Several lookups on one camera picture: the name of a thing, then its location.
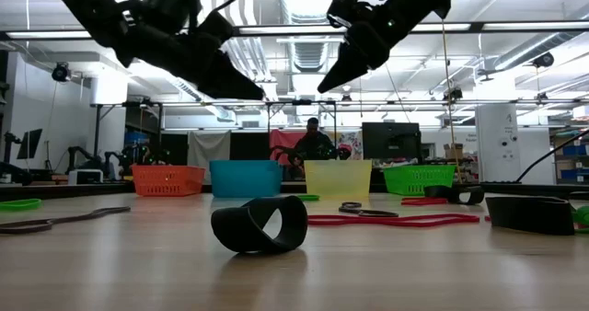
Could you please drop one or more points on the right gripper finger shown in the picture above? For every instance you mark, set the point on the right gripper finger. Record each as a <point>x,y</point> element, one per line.
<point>345,67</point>

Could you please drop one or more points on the floral hanging cloth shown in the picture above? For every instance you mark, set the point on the floral hanging cloth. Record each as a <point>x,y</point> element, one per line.
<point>352,141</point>

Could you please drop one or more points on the yellow plastic basket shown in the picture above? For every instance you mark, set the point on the yellow plastic basket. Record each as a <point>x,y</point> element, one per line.
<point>339,177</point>

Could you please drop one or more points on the blue storage bins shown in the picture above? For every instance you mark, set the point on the blue storage bins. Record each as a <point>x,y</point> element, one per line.
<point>573,157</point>

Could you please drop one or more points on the white box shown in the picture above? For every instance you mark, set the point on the white box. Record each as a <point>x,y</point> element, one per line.
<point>86,176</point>

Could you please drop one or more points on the cardboard boxes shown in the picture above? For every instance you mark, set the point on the cardboard boxes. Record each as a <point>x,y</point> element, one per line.
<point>453,151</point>

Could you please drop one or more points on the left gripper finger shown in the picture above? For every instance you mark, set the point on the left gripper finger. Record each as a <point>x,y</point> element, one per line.
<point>225,81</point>

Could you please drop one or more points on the twisted wide black rubber band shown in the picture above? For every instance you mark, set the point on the twisted wide black rubber band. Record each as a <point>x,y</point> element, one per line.
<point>230,230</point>

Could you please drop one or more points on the orange plastic basket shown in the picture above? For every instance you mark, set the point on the orange plastic basket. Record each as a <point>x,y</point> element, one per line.
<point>168,180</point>

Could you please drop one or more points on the black ceiling camera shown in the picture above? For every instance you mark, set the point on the black ceiling camera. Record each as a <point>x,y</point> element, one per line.
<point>544,59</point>
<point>61,72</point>
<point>455,93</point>

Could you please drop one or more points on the green rubber band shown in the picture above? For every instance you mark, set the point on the green rubber band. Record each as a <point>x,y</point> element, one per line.
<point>582,215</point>
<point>308,198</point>
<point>18,208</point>

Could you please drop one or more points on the black background truss frame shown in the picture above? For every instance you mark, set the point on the black background truss frame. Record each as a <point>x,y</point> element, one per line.
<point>280,103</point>

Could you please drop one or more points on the background robot arms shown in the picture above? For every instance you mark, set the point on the background robot arms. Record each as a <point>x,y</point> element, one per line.
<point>87,157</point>

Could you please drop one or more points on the overhead light bar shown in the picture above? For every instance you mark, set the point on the overhead light bar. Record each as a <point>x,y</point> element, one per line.
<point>257,29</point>

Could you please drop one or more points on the blue plastic basket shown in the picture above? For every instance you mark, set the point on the blue plastic basket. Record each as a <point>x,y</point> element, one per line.
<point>246,177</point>

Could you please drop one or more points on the grey hanging cloth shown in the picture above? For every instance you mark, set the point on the grey hanging cloth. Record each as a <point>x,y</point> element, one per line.
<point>209,147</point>

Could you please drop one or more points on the brown thin rubber band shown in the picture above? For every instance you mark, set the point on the brown thin rubber band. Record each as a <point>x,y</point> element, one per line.
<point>27,226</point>
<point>377,214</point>

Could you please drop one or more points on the white pillar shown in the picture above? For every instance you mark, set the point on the white pillar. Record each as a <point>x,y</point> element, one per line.
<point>497,131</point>

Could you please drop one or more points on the green plastic basket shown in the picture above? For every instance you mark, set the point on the green plastic basket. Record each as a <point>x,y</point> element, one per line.
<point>414,180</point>

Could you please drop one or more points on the person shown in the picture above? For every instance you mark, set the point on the person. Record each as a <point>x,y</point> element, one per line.
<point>315,145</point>

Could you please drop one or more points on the blue barrel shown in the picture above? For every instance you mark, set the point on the blue barrel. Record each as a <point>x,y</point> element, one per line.
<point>136,141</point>

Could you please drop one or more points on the red hanging cloth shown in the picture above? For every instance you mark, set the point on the red hanging cloth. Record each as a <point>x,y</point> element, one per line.
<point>285,138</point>

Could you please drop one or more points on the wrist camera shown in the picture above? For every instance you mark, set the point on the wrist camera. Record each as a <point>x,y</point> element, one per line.
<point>345,12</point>
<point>215,26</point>

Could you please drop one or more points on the black oval rubber band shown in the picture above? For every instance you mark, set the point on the black oval rubber band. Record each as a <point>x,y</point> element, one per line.
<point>529,216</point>

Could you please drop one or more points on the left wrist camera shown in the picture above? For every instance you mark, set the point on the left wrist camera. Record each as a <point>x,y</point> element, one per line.
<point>215,26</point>

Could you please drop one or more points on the tilted black monitor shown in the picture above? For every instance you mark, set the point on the tilted black monitor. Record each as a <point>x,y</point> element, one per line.
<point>30,144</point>

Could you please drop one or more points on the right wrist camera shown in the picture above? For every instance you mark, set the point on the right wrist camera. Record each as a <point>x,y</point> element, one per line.
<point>345,12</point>

